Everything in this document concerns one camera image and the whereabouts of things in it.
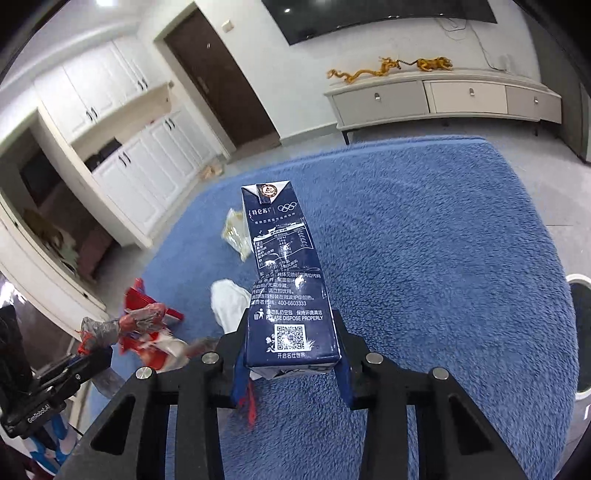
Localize white rimmed trash bin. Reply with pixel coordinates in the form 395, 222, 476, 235
566, 273, 591, 402

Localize blue fluffy blanket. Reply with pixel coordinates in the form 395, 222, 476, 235
106, 135, 580, 480

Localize white upper cabinets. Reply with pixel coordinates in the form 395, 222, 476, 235
34, 36, 160, 144

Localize clear plastic wrapper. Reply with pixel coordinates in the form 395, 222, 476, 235
81, 304, 168, 398

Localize red white wrapper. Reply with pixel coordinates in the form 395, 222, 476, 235
117, 329, 188, 372

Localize golden tiger figurine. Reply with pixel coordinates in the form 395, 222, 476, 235
416, 56, 454, 72

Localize yellow green cloth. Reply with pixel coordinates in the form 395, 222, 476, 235
25, 209, 79, 266

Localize yellow white snack packet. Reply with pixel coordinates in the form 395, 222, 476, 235
224, 209, 252, 262

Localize television cables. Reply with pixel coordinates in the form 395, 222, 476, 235
438, 16, 504, 70

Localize white open cabinet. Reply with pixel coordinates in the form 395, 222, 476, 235
0, 108, 153, 333

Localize black wall television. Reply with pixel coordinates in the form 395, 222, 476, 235
261, 0, 498, 46

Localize brown cloth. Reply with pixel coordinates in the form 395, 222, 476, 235
76, 226, 114, 280

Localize grey television stand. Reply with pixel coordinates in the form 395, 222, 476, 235
323, 69, 563, 146

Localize golden dragon figurine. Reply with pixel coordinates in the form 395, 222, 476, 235
327, 58, 416, 85

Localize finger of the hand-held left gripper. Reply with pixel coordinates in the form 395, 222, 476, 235
39, 348, 114, 393

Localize black bag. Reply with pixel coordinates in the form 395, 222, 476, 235
85, 137, 123, 171

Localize dark brown door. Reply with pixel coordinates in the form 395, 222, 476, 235
164, 7, 281, 151

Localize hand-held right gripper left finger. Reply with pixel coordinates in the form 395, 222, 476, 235
55, 318, 252, 480

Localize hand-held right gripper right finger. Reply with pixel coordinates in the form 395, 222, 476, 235
332, 311, 527, 480

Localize white tissue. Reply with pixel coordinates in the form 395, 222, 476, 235
211, 280, 252, 333

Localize dark blue milk carton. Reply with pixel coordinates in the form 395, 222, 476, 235
241, 180, 342, 380

